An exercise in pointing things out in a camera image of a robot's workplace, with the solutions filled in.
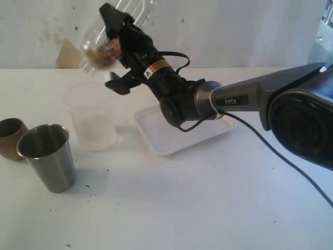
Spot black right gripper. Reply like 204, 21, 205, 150
99, 3, 177, 89

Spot brown cubes and gold coins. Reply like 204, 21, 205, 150
86, 38, 122, 70

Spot clear plastic shaker lid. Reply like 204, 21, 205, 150
80, 22, 122, 74

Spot stainless steel cup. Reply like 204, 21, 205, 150
17, 123, 76, 193

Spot brown wooden bowl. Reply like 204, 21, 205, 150
1, 118, 29, 160

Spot clear plastic shaker cup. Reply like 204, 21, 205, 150
108, 0, 157, 30

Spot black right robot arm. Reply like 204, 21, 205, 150
99, 3, 332, 169

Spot translucent plastic cup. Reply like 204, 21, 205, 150
63, 81, 117, 152

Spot white rectangular tray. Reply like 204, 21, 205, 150
134, 106, 237, 156

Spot white right zip tie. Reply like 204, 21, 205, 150
209, 87, 223, 120

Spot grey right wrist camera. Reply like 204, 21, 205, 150
105, 71, 132, 95

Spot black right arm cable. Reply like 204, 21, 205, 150
153, 51, 333, 209

